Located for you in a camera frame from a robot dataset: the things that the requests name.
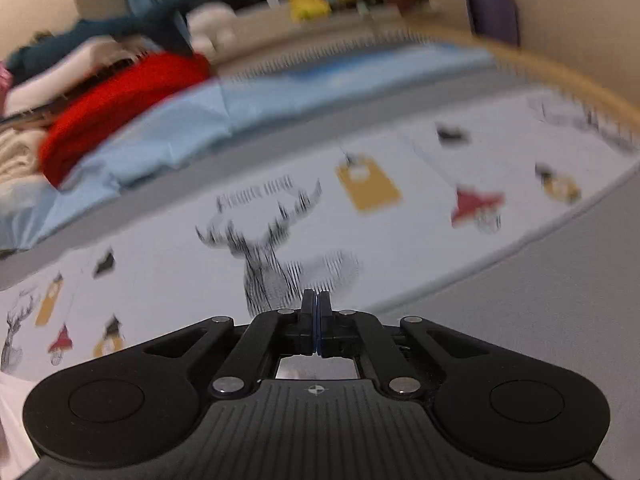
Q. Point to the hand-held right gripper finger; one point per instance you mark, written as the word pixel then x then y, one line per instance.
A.
pixel 321 321
pixel 312 321

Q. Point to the white shirt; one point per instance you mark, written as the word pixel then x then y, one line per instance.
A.
pixel 12 410

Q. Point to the pile of cream clothes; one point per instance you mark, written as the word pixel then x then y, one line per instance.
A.
pixel 20 155

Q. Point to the white deer print blanket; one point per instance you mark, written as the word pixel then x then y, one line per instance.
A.
pixel 175 260

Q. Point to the grey bed sheet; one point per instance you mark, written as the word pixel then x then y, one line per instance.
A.
pixel 525 300

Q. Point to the light blue blanket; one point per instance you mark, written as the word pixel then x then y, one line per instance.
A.
pixel 175 125

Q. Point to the red cloth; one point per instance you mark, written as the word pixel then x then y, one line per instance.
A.
pixel 110 105

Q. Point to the white rolled cloth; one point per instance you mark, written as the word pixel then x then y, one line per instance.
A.
pixel 212 25

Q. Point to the dark blue cloth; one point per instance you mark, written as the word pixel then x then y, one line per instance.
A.
pixel 150 20

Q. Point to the wooden bed rail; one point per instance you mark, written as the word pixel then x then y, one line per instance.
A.
pixel 550 67

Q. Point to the purple wall item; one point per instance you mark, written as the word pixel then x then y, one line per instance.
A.
pixel 492 15

